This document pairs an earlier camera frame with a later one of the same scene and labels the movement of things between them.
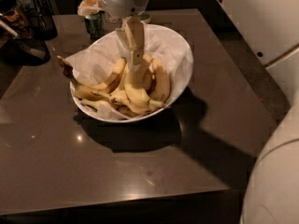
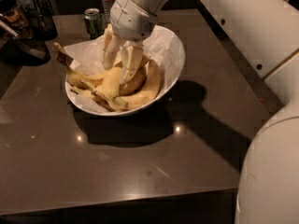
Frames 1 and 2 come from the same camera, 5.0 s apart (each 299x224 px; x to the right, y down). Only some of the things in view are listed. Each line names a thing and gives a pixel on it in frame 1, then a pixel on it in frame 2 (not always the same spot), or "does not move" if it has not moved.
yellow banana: [136, 85] to [106, 89]
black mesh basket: [42, 24] does not move
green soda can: [95, 22] does not move
